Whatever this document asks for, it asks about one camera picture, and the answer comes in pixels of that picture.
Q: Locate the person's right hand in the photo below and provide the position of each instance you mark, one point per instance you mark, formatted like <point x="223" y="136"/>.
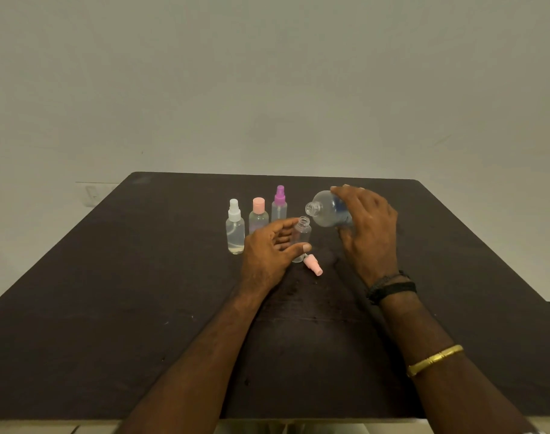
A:
<point x="374" y="234"/>

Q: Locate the person's left hand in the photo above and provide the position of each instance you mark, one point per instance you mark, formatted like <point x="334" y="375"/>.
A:
<point x="261" y="257"/>

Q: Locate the person's left thumb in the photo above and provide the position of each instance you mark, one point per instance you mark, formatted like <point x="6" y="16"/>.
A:
<point x="297" y="251"/>

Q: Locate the person's right thumb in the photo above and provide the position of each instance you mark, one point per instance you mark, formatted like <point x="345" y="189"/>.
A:
<point x="346" y="237"/>

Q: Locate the small clear bottle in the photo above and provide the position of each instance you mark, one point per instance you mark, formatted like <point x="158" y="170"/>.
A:
<point x="303" y="230"/>

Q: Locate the large clear water bottle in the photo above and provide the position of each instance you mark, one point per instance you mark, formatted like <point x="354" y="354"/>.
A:
<point x="327" y="210"/>

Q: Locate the person's right forearm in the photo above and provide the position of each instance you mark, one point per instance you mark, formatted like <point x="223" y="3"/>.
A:
<point x="442" y="366"/>

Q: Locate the person's left forearm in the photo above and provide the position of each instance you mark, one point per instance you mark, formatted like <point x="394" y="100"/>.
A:
<point x="202" y="361"/>

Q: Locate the pink spray pump cap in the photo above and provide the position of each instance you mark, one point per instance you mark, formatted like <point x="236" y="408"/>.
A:
<point x="313" y="264"/>

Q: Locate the purple spray bottle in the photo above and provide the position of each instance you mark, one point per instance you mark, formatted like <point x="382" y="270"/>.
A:
<point x="279" y="207"/>

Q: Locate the clear bottle with pink cap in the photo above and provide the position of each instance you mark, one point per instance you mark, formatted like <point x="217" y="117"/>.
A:
<point x="258" y="216"/>

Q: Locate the white spray bottle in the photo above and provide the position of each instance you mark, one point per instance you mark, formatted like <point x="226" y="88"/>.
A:
<point x="235" y="230"/>

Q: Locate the black braided wristband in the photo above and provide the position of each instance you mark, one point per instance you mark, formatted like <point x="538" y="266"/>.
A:
<point x="392" y="287"/>

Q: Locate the gold bangle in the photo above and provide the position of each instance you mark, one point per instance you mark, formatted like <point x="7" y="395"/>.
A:
<point x="433" y="359"/>

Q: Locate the white wall socket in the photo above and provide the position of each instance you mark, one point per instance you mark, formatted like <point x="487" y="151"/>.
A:
<point x="96" y="194"/>

